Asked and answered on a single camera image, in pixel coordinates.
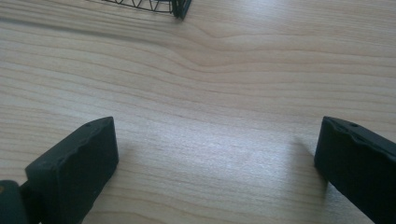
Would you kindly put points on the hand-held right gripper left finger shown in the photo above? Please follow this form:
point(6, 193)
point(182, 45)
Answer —
point(74, 168)

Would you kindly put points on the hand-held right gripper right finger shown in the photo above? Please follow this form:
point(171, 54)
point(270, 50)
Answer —
point(358, 165)

